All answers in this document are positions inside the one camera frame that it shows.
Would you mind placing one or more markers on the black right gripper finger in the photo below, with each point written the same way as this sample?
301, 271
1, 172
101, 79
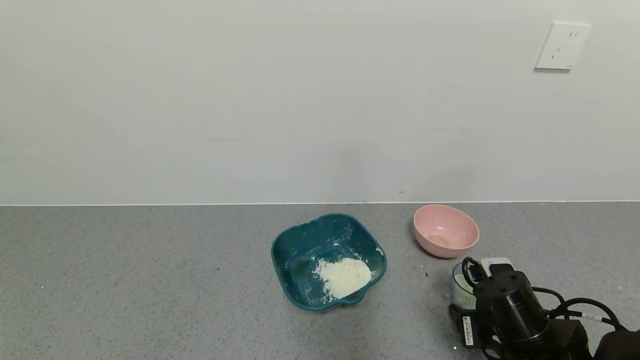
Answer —
456, 311

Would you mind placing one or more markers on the white powder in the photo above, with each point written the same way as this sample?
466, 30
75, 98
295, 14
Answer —
345, 277

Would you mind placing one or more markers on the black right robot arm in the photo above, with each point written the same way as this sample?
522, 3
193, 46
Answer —
510, 310

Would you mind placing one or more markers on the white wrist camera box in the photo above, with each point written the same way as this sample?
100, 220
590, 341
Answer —
497, 263

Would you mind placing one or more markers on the teal square plastic tray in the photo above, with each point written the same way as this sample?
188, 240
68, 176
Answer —
300, 250

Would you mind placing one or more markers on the white wall socket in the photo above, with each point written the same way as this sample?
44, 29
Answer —
562, 46

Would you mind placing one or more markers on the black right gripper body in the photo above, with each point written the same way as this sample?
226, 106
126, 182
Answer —
466, 330

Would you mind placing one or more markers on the pink bowl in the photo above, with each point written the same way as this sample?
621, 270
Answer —
445, 227

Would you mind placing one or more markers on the clear ribbed plastic cup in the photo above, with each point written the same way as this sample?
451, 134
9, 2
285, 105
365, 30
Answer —
462, 295

